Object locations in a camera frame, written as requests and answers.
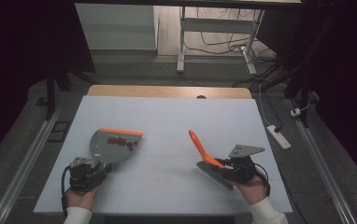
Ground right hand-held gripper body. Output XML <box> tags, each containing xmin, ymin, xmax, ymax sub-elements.
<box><xmin>227</xmin><ymin>143</ymin><xmax>266</xmax><ymax>184</ymax></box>

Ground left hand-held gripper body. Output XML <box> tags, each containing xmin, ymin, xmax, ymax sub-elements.
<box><xmin>68</xmin><ymin>156</ymin><xmax>106</xmax><ymax>192</ymax></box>

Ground grey dustpan with orange edge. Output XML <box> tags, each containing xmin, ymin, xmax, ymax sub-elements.
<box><xmin>89</xmin><ymin>127</ymin><xmax>145</xmax><ymax>166</ymax></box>

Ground pile of red and green beans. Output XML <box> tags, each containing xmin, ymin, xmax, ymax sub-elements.
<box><xmin>107</xmin><ymin>136</ymin><xmax>139</xmax><ymax>152</ymax></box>

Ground person's left hand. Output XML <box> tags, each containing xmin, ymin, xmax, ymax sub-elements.
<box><xmin>64</xmin><ymin>182</ymin><xmax>105</xmax><ymax>211</ymax></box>

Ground person's right hand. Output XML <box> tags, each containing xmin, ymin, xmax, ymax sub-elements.
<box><xmin>228</xmin><ymin>174</ymin><xmax>270</xmax><ymax>205</ymax></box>

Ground white power strip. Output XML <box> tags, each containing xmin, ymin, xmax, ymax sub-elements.
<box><xmin>266</xmin><ymin>124</ymin><xmax>293</xmax><ymax>150</ymax></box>

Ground small white adapter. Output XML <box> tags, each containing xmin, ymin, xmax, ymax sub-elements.
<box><xmin>290</xmin><ymin>106</ymin><xmax>303</xmax><ymax>119</ymax></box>

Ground black metal stand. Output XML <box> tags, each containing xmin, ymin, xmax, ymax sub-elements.
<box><xmin>44</xmin><ymin>63</ymin><xmax>91</xmax><ymax>121</ymax></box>

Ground dark curtain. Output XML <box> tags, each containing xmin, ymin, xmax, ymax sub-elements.
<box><xmin>0</xmin><ymin>0</ymin><xmax>96</xmax><ymax>171</ymax></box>
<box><xmin>255</xmin><ymin>0</ymin><xmax>357</xmax><ymax>190</ymax></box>

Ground white cabinet panel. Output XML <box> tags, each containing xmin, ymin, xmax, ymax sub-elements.
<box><xmin>74</xmin><ymin>3</ymin><xmax>160</xmax><ymax>51</ymax></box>

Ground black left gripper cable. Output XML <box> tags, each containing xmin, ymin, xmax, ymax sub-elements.
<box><xmin>60</xmin><ymin>165</ymin><xmax>72</xmax><ymax>218</ymax></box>

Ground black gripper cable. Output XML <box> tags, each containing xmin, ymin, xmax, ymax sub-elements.
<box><xmin>253</xmin><ymin>162</ymin><xmax>272</xmax><ymax>198</ymax></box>
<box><xmin>60</xmin><ymin>165</ymin><xmax>72</xmax><ymax>218</ymax></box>

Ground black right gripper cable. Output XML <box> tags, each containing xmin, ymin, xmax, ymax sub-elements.
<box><xmin>253</xmin><ymin>162</ymin><xmax>272</xmax><ymax>198</ymax></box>

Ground aluminium floor rail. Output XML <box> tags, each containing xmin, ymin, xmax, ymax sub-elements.
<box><xmin>0</xmin><ymin>104</ymin><xmax>64</xmax><ymax>224</ymax></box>
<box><xmin>286</xmin><ymin>98</ymin><xmax>357</xmax><ymax>224</ymax></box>

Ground tangle of black floor cables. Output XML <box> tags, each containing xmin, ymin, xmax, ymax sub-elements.
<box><xmin>184</xmin><ymin>7</ymin><xmax>285</xmax><ymax>132</ymax></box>

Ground white metal desk frame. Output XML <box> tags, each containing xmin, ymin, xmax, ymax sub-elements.
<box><xmin>176</xmin><ymin>6</ymin><xmax>265</xmax><ymax>76</ymax></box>

